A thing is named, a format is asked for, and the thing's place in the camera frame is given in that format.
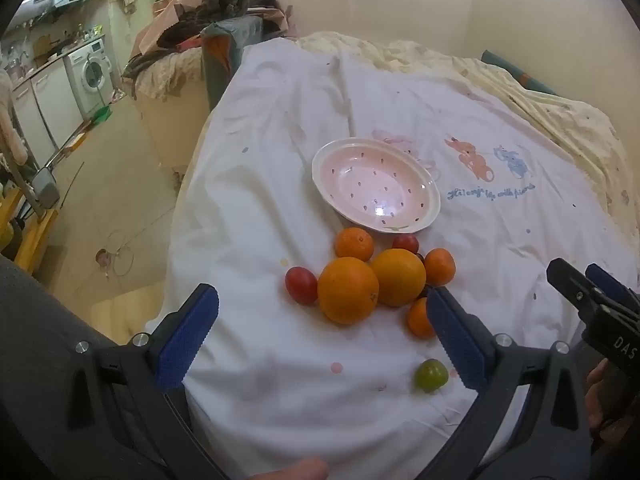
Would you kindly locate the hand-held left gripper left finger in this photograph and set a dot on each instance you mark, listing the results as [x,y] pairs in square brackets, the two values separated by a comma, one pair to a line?
[190,340]

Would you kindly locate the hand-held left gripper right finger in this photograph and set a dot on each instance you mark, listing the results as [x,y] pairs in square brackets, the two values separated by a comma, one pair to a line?
[456,342]

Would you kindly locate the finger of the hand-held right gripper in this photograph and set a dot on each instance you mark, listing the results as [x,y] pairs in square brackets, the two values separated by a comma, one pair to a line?
[572,285]
[612,282]

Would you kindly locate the small tangerine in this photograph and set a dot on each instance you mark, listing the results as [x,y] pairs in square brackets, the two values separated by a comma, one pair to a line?
[440,266]
[354,244]
[419,319]

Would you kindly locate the large orange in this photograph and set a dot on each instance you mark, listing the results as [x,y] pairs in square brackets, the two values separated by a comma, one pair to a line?
[398,277]
[347,290]

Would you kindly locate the red plum top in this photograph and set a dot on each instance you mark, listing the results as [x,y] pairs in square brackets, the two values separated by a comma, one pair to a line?
[405,242]

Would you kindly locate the red plum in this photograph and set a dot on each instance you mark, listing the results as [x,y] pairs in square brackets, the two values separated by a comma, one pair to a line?
[405,242]
[301,285]

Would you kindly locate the pink dotted plate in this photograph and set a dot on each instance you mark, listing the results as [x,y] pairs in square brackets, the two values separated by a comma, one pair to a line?
[372,185]

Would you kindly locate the person's right hand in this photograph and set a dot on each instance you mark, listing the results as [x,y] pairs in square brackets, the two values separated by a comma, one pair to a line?
[596,397]

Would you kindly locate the person's left hand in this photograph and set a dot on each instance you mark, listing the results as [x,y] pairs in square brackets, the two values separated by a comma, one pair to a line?
[295,471]

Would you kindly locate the cream quilt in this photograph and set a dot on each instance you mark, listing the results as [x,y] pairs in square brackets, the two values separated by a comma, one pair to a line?
[575,120]

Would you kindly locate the yellow wooden chair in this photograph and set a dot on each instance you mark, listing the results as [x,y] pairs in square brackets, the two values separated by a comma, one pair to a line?
[22,230]

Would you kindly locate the grey metal dustpan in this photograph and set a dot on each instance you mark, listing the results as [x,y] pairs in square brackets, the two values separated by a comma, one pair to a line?
[46,186]

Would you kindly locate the teal pillow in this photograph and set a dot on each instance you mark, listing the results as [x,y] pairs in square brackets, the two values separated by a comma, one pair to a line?
[520,80]

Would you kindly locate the green dustpan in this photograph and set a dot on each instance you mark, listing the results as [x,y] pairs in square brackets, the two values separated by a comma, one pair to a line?
[102,114]

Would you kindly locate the white printed blanket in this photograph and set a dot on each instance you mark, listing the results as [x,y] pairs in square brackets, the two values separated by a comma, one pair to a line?
[300,120]

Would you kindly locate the white kitchen cabinets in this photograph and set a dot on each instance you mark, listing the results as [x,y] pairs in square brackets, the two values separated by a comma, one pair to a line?
[42,107]

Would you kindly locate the beige towel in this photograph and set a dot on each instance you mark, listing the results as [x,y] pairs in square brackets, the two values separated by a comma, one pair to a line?
[9,120]

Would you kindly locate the white washing machine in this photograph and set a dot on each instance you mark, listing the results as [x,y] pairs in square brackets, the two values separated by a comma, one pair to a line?
[92,71]

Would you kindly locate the pile of clothes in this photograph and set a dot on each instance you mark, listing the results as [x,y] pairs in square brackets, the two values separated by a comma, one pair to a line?
[210,10]

